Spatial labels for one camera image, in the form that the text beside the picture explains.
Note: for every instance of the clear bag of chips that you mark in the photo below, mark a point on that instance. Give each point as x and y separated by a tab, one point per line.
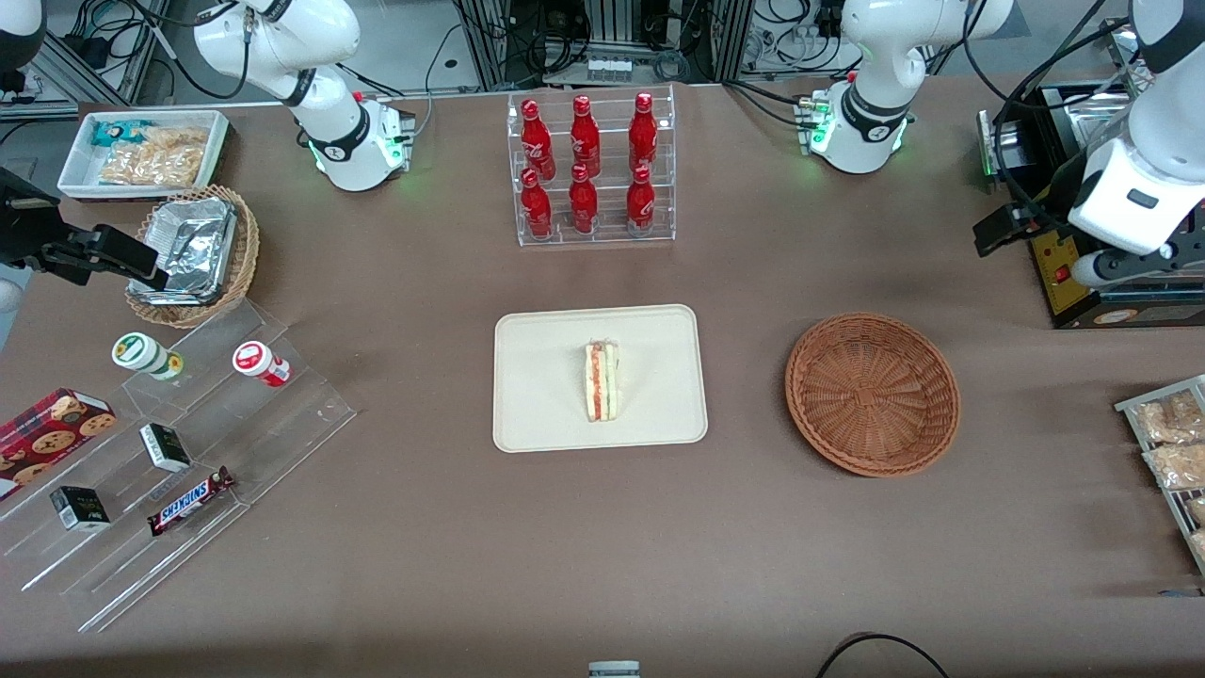
151	169
179	138

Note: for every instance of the large brown wicker basket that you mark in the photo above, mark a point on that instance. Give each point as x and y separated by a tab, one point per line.
871	395

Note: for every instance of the triangular sandwich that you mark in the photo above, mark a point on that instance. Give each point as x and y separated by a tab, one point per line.
601	381

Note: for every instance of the clear acrylic step stand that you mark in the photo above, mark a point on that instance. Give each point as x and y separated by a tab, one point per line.
282	433

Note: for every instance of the small black carton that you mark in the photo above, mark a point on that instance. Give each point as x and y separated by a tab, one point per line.
80	508
165	447

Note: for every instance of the steel warmer pan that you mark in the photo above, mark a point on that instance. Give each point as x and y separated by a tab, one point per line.
1097	118

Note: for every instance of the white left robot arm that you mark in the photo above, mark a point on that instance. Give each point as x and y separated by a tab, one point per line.
875	56

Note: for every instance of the red capped yogurt bottle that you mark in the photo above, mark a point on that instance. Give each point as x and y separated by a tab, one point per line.
256	362

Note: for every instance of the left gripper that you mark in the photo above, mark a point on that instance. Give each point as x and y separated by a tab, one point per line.
1045	203

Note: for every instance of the beige plastic tray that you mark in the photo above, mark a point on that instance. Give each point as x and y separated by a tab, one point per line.
537	377

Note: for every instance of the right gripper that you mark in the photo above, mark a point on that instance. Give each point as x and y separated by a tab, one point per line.
21	232

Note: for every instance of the clear acrylic bottle rack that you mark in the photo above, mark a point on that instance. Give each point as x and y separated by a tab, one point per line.
612	235

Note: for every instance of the white power strip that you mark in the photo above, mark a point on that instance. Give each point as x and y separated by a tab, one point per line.
610	69

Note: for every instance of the white plastic bin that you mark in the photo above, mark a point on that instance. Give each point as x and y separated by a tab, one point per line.
75	174

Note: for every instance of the Snickers chocolate bar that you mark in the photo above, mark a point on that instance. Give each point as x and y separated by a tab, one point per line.
188	501

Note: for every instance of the red cookie box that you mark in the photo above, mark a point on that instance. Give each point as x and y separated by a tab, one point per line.
47	438

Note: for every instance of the small light wicker basket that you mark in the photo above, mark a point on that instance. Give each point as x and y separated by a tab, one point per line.
247	254

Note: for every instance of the black food warmer machine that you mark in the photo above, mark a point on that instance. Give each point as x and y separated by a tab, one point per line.
1068	292

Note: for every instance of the green capped yogurt bottle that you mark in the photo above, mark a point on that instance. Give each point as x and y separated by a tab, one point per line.
141	353

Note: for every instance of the teal snack packet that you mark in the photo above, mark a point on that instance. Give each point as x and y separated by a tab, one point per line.
113	132

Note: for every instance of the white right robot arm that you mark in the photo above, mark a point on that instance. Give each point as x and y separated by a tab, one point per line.
282	47

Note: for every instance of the clear bag of snacks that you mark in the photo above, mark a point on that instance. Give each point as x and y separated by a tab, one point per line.
1199	544
1196	510
1167	419
1177	466

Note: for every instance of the aluminium foil container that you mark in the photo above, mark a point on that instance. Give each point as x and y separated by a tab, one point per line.
193	245

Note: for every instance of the red cola bottle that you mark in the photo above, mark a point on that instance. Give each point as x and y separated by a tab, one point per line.
585	137
583	202
640	202
535	137
643	132
536	207

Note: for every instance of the small grey device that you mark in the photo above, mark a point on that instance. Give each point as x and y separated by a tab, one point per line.
614	669

